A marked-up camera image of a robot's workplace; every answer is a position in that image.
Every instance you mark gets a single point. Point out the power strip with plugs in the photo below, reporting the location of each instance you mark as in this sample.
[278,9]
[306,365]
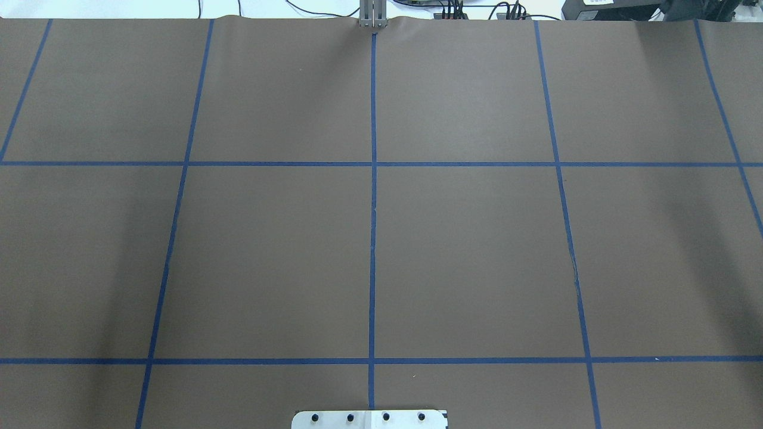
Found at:
[451,11]

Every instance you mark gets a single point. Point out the black device top right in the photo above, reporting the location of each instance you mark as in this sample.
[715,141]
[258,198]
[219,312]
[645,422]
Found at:
[717,11]

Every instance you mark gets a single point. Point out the grey metal camera post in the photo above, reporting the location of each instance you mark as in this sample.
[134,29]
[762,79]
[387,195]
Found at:
[373,14]

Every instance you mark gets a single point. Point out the white metal mount base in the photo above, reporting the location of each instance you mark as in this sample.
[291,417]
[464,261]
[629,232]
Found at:
[369,419]

